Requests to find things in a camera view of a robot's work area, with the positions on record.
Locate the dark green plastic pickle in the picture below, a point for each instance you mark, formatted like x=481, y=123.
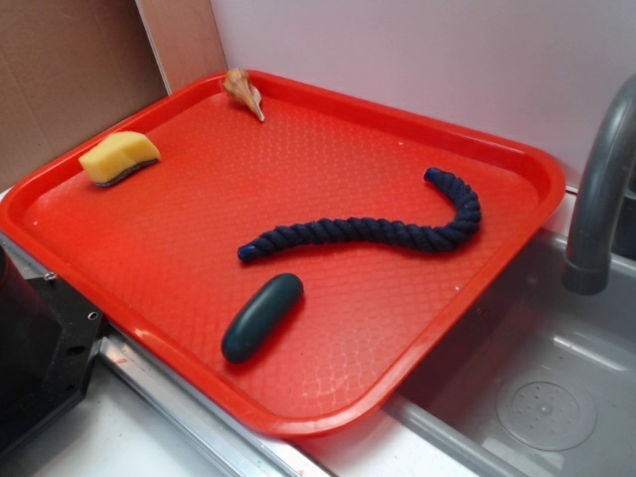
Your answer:
x=260, y=316

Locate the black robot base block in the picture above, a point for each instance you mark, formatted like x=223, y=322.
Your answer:
x=50, y=335

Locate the red plastic tray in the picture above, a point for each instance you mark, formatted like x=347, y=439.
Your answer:
x=157, y=253

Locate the tan conch seashell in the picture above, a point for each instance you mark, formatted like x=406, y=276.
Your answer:
x=239, y=88

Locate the yellow sponge with grey pad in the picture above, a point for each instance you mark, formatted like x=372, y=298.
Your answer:
x=117, y=156

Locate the grey plastic sink basin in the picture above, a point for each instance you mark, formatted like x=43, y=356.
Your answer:
x=533, y=380

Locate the grey toy faucet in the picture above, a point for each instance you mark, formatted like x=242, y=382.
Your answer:
x=603, y=219

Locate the brown cardboard panel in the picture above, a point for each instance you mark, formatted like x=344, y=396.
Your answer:
x=71, y=69

